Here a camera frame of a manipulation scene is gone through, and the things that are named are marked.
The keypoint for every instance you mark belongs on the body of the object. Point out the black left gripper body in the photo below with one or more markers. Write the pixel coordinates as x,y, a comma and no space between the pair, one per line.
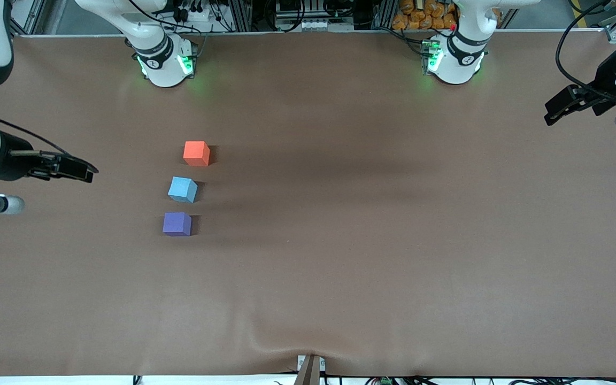
605,76

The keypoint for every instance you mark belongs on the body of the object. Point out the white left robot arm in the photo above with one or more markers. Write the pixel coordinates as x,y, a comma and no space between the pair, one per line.
463,64

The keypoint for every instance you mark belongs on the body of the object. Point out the orange foam block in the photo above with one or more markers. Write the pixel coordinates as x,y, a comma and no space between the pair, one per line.
196,152

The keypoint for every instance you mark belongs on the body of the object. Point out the grey clamp bracket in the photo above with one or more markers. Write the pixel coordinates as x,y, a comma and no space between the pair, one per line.
309,370

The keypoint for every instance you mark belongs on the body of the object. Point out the white power strip with plugs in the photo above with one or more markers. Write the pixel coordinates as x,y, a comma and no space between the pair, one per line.
195,15

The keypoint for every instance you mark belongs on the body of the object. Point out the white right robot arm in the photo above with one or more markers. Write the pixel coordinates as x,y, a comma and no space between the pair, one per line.
161,69

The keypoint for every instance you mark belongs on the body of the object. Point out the white connector block row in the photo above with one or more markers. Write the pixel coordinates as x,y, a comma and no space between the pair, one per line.
313,25

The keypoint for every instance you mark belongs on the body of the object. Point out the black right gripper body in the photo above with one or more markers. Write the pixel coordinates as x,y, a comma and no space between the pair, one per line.
13,160

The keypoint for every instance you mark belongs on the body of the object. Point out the light blue foam block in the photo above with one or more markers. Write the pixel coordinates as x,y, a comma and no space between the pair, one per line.
182,189

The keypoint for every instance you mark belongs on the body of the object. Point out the purple foam block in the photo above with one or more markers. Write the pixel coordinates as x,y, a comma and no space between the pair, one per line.
176,223

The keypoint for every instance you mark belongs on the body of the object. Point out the brown table mat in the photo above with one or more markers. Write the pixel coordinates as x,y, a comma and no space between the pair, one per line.
308,278

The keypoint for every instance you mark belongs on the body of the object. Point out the pile of orange bags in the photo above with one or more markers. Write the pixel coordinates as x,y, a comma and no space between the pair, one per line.
420,16

